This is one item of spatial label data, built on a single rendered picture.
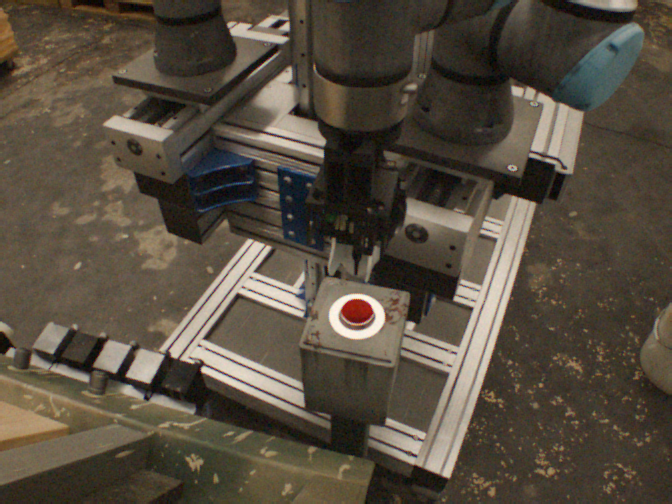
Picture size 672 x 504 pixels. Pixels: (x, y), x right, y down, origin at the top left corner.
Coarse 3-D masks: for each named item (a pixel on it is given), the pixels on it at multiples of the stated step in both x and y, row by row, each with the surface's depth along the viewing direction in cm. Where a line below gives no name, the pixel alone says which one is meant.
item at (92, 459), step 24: (96, 432) 53; (120, 432) 55; (0, 456) 39; (24, 456) 41; (48, 456) 42; (72, 456) 44; (96, 456) 46; (120, 456) 51; (144, 456) 56; (0, 480) 35; (24, 480) 37; (48, 480) 40; (72, 480) 43; (96, 480) 47
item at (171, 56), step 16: (160, 16) 83; (208, 16) 84; (160, 32) 85; (176, 32) 83; (192, 32) 84; (208, 32) 85; (224, 32) 88; (160, 48) 86; (176, 48) 85; (192, 48) 85; (208, 48) 86; (224, 48) 88; (160, 64) 88; (176, 64) 86; (192, 64) 86; (208, 64) 87; (224, 64) 89
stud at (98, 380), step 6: (96, 372) 66; (102, 372) 67; (90, 378) 65; (96, 378) 65; (102, 378) 65; (90, 384) 65; (96, 384) 65; (102, 384) 65; (90, 390) 65; (96, 390) 65; (102, 390) 65
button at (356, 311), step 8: (344, 304) 66; (352, 304) 65; (360, 304) 65; (368, 304) 65; (344, 312) 65; (352, 312) 65; (360, 312) 65; (368, 312) 65; (352, 320) 64; (360, 320) 64; (368, 320) 64
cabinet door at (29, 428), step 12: (0, 408) 58; (12, 408) 59; (0, 420) 54; (12, 420) 55; (24, 420) 56; (36, 420) 57; (48, 420) 59; (0, 432) 50; (12, 432) 51; (24, 432) 52; (36, 432) 53; (48, 432) 55; (60, 432) 57; (0, 444) 48; (12, 444) 49; (24, 444) 51
